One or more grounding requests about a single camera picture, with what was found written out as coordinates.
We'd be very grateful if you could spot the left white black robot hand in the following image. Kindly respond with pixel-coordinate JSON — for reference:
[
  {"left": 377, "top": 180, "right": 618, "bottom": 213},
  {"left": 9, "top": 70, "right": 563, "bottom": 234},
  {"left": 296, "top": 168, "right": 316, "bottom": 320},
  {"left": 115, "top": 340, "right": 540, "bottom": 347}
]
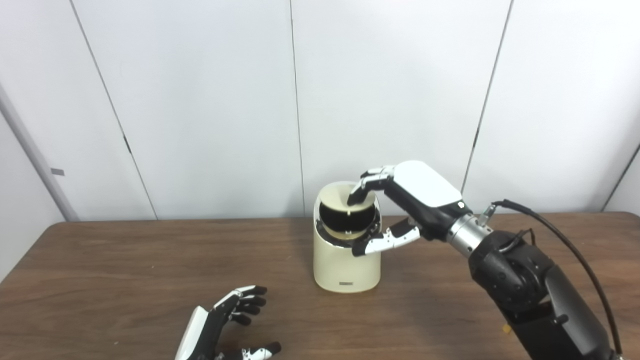
[{"left": 174, "top": 285, "right": 282, "bottom": 360}]

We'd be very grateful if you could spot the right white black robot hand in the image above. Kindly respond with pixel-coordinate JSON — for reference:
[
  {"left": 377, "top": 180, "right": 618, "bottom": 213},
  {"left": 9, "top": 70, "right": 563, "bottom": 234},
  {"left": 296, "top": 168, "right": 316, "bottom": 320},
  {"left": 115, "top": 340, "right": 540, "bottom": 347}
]
[{"left": 346, "top": 160, "right": 473, "bottom": 257}]

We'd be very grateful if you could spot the round cream bin lid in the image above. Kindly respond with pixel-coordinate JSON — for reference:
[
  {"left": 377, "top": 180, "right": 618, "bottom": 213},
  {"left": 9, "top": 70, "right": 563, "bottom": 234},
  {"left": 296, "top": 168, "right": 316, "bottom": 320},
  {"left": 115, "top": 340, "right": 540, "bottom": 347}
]
[{"left": 320, "top": 183, "right": 377, "bottom": 211}]

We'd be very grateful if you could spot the black bin liner bag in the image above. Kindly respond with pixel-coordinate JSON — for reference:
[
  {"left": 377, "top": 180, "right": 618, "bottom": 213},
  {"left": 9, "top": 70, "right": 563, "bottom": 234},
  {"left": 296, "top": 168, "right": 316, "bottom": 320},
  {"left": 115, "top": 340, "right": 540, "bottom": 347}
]
[{"left": 316, "top": 200, "right": 382, "bottom": 247}]

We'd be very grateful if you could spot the cream-colored desktop bin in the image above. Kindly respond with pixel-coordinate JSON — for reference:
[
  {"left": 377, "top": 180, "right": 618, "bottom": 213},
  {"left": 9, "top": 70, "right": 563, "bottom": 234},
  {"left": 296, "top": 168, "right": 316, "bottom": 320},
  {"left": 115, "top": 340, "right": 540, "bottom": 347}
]
[{"left": 313, "top": 181, "right": 383, "bottom": 294}]

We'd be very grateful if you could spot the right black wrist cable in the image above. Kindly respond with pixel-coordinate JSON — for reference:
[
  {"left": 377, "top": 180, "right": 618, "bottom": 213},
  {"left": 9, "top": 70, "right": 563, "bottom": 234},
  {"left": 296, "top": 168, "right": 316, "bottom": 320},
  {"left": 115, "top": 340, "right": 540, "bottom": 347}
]
[{"left": 475, "top": 199, "right": 623, "bottom": 358}]

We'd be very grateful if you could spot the gray wall corner post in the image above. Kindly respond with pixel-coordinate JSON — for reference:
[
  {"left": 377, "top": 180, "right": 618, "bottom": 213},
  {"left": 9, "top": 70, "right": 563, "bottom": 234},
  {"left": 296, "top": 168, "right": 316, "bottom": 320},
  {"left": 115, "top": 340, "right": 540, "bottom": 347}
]
[{"left": 0, "top": 85, "right": 80, "bottom": 222}]

